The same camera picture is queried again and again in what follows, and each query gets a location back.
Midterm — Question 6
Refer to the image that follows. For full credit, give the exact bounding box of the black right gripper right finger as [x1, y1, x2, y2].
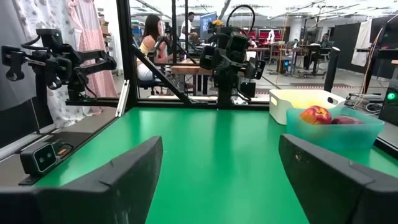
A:
[278, 133, 398, 224]

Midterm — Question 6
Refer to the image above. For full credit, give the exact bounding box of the black post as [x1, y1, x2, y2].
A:
[323, 46, 341, 93]

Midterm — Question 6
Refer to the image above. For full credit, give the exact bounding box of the black panel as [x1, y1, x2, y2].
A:
[331, 15, 386, 74]

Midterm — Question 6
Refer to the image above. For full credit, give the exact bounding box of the black metal table frame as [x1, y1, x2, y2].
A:
[63, 0, 271, 110]

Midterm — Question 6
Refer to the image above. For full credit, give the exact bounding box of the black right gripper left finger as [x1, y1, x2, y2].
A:
[0, 135, 164, 224]

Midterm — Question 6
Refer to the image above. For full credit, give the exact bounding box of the person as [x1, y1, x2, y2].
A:
[180, 11, 197, 43]
[136, 14, 175, 82]
[318, 32, 332, 49]

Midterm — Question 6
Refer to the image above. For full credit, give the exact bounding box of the dark red beet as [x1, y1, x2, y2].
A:
[331, 115, 364, 125]

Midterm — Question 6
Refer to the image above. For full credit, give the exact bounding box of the bundle of cables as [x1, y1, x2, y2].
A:
[345, 93, 382, 114]

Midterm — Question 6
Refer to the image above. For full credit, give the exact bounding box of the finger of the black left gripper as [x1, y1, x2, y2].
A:
[199, 45, 217, 71]
[245, 58, 267, 80]

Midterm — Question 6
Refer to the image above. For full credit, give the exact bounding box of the black office chair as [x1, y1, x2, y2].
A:
[136, 77, 165, 96]

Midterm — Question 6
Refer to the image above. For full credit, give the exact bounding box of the silver metal bracket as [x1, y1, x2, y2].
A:
[114, 79, 131, 118]

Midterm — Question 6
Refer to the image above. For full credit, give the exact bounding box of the white plastic bin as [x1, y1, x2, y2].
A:
[269, 89, 346, 126]

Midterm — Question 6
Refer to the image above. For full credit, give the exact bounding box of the teal plastic bin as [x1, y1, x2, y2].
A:
[285, 106, 386, 153]

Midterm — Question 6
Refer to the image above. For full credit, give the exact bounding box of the grey curtain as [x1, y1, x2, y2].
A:
[0, 0, 38, 111]

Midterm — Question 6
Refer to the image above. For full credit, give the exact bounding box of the black box with green light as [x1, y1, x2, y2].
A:
[377, 67, 398, 127]

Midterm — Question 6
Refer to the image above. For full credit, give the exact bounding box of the black table-level camera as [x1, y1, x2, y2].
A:
[19, 140, 74, 186]

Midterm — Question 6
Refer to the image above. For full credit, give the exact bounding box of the green table mat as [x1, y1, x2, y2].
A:
[34, 107, 398, 224]

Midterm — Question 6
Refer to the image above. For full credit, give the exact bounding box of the pink cloth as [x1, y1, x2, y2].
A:
[67, 0, 119, 114]

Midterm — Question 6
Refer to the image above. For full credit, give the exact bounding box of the wooden table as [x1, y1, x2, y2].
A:
[170, 58, 215, 96]

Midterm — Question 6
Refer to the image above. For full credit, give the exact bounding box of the white hanging cloth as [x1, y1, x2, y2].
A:
[351, 19, 373, 68]

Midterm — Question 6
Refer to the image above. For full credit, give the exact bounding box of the computer monitor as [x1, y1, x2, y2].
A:
[200, 11, 218, 40]

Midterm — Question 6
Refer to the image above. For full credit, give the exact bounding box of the white floral cloth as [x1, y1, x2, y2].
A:
[12, 0, 81, 128]

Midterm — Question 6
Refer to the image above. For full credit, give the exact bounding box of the red yellow apple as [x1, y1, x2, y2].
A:
[298, 105, 333, 126]

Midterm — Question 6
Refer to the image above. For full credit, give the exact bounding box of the red shelving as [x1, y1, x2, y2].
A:
[247, 29, 280, 41]

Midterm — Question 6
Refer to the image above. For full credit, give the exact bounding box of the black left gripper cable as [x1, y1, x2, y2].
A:
[226, 4, 256, 35]

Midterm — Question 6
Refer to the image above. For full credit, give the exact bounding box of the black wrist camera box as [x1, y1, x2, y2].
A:
[226, 32, 249, 58]

